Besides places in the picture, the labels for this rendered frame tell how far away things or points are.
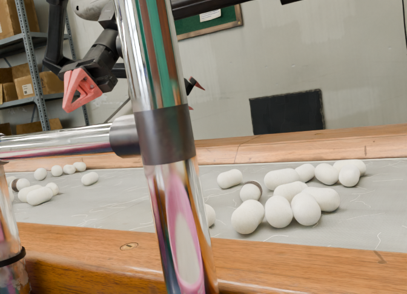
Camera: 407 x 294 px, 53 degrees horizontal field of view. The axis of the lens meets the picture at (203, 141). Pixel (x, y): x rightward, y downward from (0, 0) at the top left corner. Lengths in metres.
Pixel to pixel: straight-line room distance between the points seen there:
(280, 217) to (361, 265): 0.12
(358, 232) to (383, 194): 0.09
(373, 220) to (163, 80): 0.22
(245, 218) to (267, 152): 0.28
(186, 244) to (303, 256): 0.07
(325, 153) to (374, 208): 0.20
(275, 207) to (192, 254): 0.16
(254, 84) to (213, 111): 0.34
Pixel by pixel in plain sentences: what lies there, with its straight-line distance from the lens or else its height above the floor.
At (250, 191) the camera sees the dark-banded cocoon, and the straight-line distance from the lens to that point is 0.39.
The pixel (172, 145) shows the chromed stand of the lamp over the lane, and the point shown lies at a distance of 0.16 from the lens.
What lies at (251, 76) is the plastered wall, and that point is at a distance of 2.59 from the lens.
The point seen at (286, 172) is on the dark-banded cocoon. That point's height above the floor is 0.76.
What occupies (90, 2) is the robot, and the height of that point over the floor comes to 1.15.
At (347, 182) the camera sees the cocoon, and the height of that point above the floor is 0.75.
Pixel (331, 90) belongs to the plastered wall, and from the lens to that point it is 2.47.
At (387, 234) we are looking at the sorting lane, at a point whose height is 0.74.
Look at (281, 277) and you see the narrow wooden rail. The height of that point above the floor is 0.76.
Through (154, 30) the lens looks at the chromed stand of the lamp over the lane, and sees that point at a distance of 0.16.
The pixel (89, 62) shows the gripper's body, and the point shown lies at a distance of 0.80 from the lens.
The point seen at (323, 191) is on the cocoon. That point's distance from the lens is 0.35.
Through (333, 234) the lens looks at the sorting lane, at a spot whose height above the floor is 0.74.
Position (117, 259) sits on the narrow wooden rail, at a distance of 0.26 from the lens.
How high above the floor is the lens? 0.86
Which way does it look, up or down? 7 degrees down
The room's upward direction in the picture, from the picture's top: 9 degrees counter-clockwise
